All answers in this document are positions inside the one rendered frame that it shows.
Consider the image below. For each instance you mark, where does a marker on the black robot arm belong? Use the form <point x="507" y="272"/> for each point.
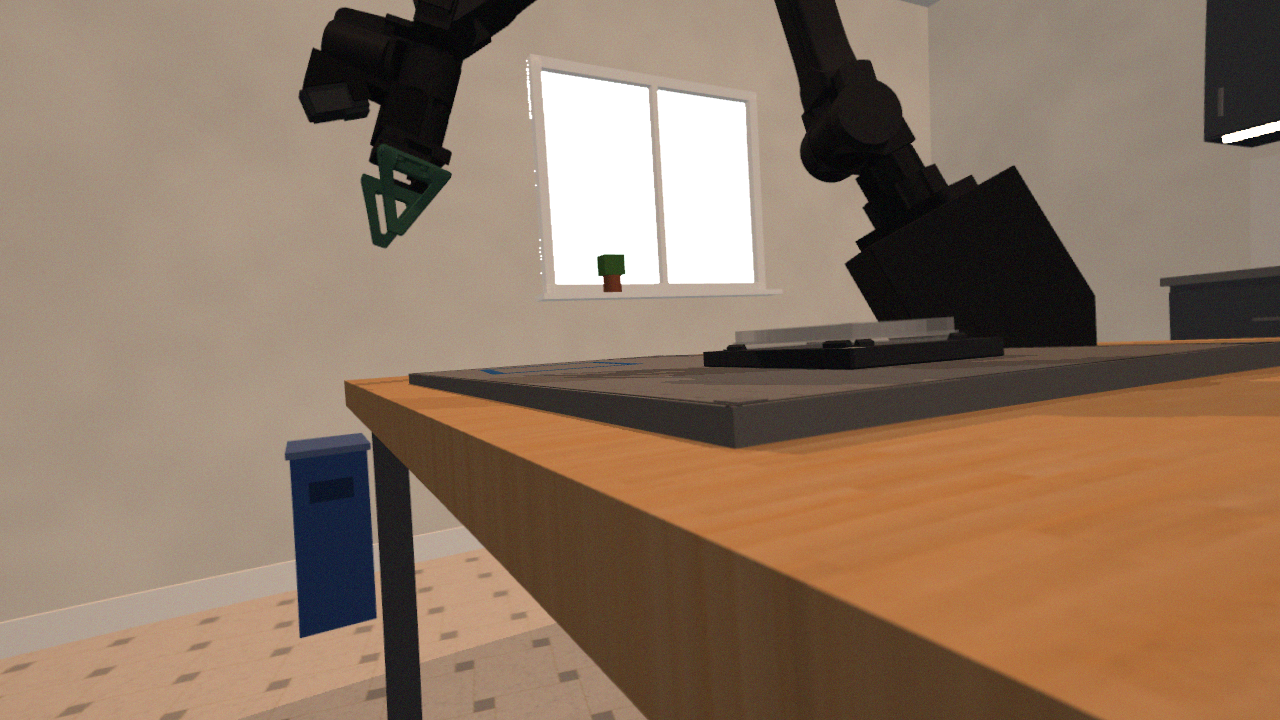
<point x="860" y="123"/>

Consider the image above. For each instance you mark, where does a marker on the beige gridded plate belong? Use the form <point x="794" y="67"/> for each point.
<point x="881" y="332"/>

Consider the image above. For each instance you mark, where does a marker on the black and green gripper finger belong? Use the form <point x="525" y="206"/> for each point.
<point x="390" y="159"/>
<point x="371" y="186"/>

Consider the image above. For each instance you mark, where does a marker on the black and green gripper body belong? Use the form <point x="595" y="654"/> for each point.
<point x="430" y="139"/>

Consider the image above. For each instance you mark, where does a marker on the blue tape outline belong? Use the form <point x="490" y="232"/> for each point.
<point x="491" y="371"/>

